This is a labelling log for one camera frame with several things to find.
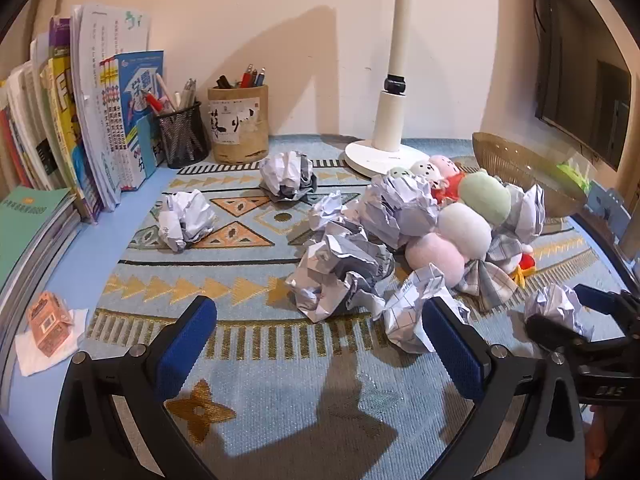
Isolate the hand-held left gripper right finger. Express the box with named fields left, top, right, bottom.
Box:
left=422, top=296, right=586, bottom=480

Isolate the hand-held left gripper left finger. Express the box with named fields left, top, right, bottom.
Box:
left=52, top=296, right=218, bottom=480

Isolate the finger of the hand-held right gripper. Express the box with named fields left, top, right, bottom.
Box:
left=524, top=312, right=601, bottom=363
left=574, top=284, right=640, bottom=326

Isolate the large pastel dango plush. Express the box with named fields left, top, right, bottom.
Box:
left=405, top=170, right=513, bottom=291

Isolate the brown plastic basket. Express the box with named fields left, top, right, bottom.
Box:
left=471, top=131, right=588, bottom=218

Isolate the person's right hand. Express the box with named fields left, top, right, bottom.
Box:
left=585, top=406, right=609, bottom=479

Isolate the blue patterned table mat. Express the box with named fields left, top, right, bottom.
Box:
left=85, top=135, right=626, bottom=480

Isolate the clear bag with green item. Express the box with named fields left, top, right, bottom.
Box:
left=552, top=152, right=598, bottom=193

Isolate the small orange carton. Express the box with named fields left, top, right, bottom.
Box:
left=27, top=291, right=71, bottom=358

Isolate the white tissue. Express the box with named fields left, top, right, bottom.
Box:
left=15, top=307, right=90, bottom=377

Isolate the red dressed plush doll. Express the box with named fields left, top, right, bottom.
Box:
left=430, top=172, right=468, bottom=206

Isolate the small dango plush with faces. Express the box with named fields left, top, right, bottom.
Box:
left=387, top=155, right=458, bottom=186

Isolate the stack of flat books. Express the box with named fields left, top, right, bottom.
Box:
left=0, top=185, right=81, bottom=306

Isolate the black mesh pen holder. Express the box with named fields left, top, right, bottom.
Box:
left=154, top=101, right=211, bottom=170

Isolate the bamboo pen holder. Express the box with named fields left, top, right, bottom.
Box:
left=207, top=84, right=271, bottom=164

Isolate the black monitor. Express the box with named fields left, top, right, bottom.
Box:
left=532, top=0, right=633, bottom=171

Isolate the white desk lamp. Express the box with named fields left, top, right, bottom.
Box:
left=344, top=0, right=436, bottom=178

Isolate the row of books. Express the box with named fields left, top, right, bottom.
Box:
left=0, top=4, right=151, bottom=223

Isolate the bundle of white silver pens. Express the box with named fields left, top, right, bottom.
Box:
left=141, top=72, right=198, bottom=113

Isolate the bundle of red black pens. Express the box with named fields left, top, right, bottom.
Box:
left=215, top=64, right=268, bottom=90

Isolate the blue cover workbook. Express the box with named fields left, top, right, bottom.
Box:
left=112, top=50, right=166, bottom=191

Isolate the grey metal bracket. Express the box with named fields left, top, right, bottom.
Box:
left=585, top=187, right=633, bottom=251

